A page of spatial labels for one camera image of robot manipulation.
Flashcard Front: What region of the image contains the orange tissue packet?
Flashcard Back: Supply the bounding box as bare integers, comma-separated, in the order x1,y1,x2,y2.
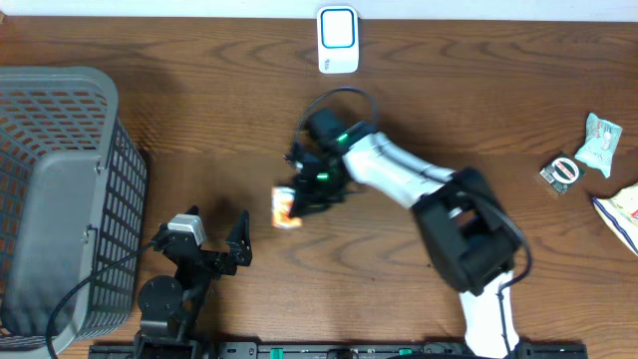
271,186,302,229

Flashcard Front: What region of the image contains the green square box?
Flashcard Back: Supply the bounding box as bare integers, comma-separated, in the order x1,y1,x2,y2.
539,153,586,194

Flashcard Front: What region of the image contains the teal wet wipes pack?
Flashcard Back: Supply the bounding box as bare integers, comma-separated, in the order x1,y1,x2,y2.
575,113,623,179

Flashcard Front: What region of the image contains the yellow wet wipes pack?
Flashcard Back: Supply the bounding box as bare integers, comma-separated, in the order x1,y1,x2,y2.
592,183,637,255

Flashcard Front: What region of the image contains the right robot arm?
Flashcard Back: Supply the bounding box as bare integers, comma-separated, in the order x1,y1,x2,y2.
286,120,526,358

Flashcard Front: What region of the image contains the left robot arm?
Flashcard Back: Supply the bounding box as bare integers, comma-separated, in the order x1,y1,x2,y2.
133,205,252,358

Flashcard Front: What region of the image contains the white barcode scanner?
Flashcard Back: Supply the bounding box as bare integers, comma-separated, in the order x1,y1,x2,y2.
316,5,360,75

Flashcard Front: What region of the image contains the grey plastic shopping basket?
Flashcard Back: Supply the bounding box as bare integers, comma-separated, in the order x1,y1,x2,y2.
1,67,148,358

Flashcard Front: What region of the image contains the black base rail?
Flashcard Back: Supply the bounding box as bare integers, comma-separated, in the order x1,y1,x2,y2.
89,340,590,359

